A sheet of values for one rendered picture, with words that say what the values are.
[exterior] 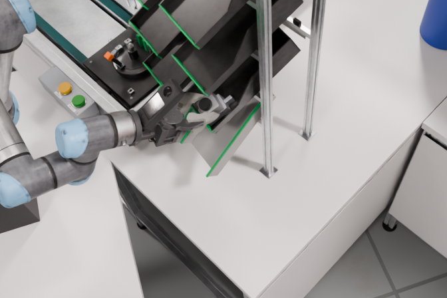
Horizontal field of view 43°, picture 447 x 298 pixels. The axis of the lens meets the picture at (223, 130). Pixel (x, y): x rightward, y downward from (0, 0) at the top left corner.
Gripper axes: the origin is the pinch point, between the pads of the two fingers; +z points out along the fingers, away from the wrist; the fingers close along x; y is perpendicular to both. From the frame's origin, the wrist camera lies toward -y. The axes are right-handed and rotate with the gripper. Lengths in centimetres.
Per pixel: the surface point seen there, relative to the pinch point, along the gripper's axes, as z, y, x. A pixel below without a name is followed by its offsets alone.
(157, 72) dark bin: -2.6, 8.9, -19.1
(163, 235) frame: 25, 108, -15
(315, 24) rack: 20.5, -21.8, -0.7
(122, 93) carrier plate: -1.0, 33.9, -33.2
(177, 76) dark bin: 0.1, 5.8, -14.4
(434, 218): 96, 49, 34
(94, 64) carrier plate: -4, 36, -48
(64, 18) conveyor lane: -3, 43, -76
